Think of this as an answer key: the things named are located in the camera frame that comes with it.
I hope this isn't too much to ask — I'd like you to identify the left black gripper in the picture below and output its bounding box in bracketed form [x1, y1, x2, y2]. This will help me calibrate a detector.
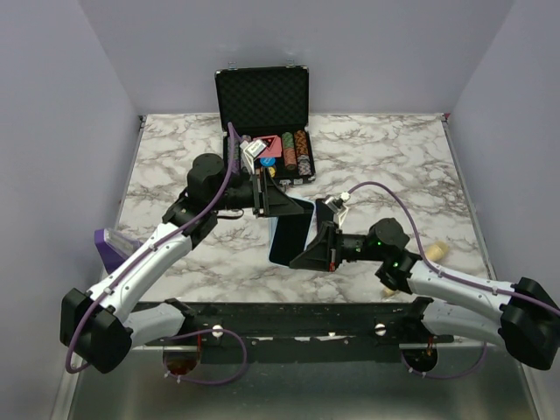
[210, 167, 305, 220]

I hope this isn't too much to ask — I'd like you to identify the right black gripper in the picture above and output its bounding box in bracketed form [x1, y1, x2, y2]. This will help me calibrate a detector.
[289, 220, 388, 272]

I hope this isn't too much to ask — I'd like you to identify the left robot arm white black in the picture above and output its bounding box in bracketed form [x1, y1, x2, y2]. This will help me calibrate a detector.
[59, 153, 314, 374]

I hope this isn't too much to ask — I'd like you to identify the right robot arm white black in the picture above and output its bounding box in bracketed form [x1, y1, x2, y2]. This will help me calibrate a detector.
[290, 218, 559, 371]

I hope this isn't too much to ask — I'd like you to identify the black aluminium poker chip case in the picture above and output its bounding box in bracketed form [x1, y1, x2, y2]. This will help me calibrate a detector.
[214, 66, 316, 186]

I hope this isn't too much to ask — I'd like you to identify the blue dealer button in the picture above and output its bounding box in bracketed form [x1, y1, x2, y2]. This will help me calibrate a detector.
[259, 157, 276, 167]

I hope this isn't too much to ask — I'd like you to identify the pink card deck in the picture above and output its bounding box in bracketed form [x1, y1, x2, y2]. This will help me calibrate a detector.
[257, 135, 283, 158]

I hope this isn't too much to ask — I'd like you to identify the purple plastic card holder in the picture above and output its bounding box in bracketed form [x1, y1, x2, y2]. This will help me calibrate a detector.
[94, 228, 143, 274]

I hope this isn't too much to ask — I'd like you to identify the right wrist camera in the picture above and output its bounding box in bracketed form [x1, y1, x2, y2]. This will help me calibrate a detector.
[323, 192, 351, 227]

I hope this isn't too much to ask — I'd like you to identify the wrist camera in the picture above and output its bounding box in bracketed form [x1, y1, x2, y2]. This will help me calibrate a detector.
[240, 140, 267, 174]
[323, 192, 351, 227]

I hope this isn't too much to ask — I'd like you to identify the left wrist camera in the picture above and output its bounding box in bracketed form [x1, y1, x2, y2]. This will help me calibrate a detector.
[240, 140, 267, 174]

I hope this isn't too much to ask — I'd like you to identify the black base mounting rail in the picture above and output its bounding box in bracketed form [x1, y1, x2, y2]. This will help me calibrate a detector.
[150, 297, 453, 364]

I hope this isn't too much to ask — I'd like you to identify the beige wooden handle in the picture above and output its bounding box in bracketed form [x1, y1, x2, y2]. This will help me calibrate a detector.
[381, 241, 449, 298]

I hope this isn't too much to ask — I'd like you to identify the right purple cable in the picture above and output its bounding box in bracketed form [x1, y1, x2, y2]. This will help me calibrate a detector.
[340, 181, 560, 316]

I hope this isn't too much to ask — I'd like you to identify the purple cable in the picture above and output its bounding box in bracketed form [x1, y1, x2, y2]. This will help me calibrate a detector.
[65, 122, 246, 375]
[340, 181, 560, 316]

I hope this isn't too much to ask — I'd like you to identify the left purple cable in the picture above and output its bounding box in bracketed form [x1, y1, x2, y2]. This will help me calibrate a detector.
[65, 122, 246, 375]

